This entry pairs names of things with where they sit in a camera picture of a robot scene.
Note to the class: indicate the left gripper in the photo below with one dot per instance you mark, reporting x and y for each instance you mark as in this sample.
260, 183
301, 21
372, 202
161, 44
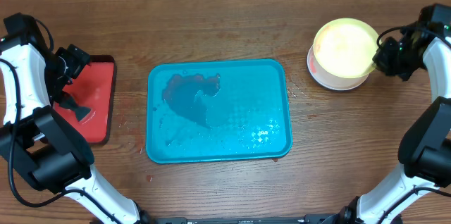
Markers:
78, 58

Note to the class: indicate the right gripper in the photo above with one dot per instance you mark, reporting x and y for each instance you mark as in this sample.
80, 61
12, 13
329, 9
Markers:
378, 63

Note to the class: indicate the yellow-green plate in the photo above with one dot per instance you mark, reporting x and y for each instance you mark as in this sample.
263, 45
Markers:
345, 47

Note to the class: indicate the white plate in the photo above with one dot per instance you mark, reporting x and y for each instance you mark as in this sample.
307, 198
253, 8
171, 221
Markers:
328, 80

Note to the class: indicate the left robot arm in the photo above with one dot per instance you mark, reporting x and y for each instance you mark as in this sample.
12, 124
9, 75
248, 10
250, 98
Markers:
47, 157

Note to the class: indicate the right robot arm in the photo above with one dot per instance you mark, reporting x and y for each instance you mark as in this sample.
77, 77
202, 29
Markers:
424, 152

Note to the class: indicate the red water tray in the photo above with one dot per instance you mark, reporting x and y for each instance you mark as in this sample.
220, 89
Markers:
94, 89

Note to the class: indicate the teal plastic tray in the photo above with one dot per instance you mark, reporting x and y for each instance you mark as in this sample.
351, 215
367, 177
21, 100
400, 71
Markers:
217, 111

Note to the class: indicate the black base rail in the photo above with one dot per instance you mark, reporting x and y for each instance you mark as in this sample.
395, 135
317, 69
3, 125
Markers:
307, 219

